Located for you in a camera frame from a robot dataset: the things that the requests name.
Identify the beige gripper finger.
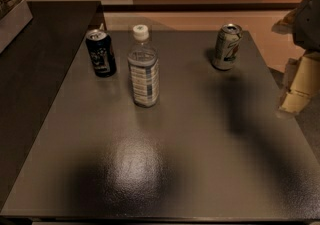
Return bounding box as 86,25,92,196
278,50,320,116

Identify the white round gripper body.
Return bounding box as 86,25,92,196
272,0,320,51

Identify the clear plastic water bottle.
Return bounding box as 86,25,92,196
127,24,160,107

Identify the white green soda can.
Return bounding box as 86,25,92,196
212,23,243,70

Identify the dark blue soda can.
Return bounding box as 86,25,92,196
85,29,117,77

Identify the dark side table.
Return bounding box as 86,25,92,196
0,1,103,210

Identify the grey tray with items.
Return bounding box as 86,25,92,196
0,0,33,53

